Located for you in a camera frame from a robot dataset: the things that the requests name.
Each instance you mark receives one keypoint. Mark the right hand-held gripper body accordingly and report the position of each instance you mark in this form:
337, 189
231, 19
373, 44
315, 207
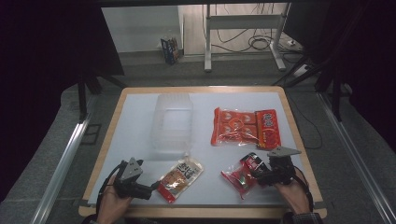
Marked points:
280, 168

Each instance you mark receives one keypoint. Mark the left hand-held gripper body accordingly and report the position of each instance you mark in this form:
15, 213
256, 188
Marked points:
130, 177

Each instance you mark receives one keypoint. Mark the small red snack packet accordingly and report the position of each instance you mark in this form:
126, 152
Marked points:
243, 177

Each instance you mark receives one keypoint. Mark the white and orange food pouch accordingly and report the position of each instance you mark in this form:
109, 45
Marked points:
180, 181

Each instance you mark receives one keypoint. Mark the large orange snack multipack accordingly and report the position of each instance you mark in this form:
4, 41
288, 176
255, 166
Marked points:
246, 128

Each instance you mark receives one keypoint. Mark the clear plastic container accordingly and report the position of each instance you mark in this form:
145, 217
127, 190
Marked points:
172, 124

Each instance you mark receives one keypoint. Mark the person's right hand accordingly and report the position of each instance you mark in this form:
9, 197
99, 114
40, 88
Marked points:
294, 196

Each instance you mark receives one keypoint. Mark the person's left hand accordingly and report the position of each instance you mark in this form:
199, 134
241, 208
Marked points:
112, 207

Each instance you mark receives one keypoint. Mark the black tripod legs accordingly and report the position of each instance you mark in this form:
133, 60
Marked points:
295, 72

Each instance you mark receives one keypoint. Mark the white power strip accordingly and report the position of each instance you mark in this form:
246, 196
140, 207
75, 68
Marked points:
291, 43

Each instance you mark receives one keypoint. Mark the blue carton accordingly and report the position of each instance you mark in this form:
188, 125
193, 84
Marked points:
170, 50

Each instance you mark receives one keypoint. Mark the dark curtain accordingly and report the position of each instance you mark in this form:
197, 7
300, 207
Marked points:
370, 62
43, 71

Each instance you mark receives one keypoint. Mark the white metal stand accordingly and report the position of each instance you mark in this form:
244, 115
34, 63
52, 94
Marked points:
246, 23

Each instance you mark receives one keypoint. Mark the black floor frame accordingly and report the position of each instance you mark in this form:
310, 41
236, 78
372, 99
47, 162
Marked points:
92, 134

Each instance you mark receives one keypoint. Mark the aluminium floor rail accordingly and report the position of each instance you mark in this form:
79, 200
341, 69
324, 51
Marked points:
59, 174
358, 161

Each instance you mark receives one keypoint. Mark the black stand post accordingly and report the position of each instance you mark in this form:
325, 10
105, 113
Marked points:
336, 96
82, 96

